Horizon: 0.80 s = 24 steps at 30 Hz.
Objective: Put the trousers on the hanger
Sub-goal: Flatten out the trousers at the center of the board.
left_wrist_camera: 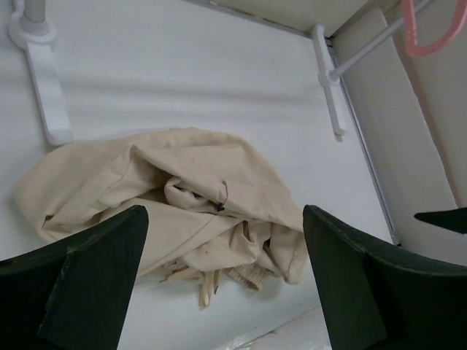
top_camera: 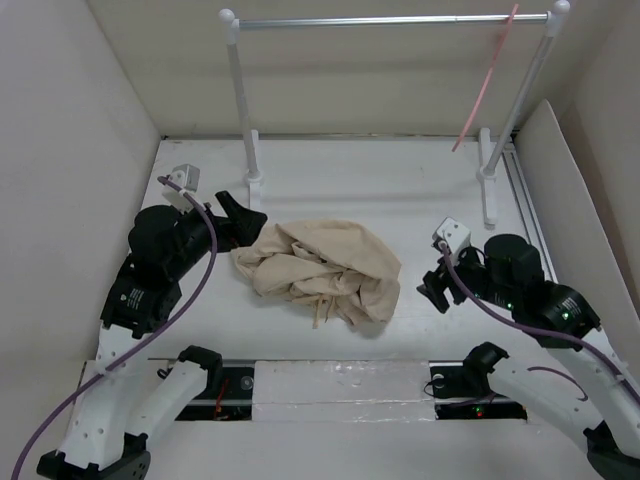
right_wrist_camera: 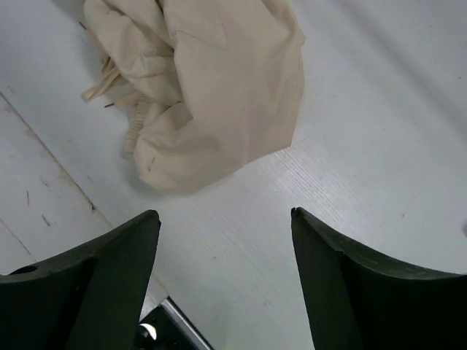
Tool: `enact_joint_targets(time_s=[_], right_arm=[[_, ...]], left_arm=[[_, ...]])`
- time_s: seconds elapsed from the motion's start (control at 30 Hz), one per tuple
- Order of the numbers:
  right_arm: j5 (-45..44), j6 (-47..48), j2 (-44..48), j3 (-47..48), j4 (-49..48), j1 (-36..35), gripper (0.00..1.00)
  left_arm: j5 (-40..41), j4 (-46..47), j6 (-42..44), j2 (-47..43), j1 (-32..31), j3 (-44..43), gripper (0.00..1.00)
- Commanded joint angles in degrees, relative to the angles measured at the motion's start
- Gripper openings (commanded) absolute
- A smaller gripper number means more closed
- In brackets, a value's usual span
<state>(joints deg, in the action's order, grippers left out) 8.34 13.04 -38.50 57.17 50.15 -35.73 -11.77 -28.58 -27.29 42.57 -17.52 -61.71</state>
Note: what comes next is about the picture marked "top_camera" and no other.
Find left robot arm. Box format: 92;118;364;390
37;191;267;479

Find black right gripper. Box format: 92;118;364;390
414;241;516;311

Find beige trousers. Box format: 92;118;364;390
232;219;401;327

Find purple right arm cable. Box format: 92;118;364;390
439;239;640;406

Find white clothes rack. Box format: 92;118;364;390
217;1;571;228

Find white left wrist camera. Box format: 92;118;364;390
162;164;200;211

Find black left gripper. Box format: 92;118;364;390
170;189;267;275

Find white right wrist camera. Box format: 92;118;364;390
432;217;471;257

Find aluminium rail right side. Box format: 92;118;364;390
502;141;557;281

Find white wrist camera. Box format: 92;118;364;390
162;164;200;211
432;217;471;257

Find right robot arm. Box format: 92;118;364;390
417;233;639;479

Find pink plastic hanger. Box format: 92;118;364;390
451;3;520;152

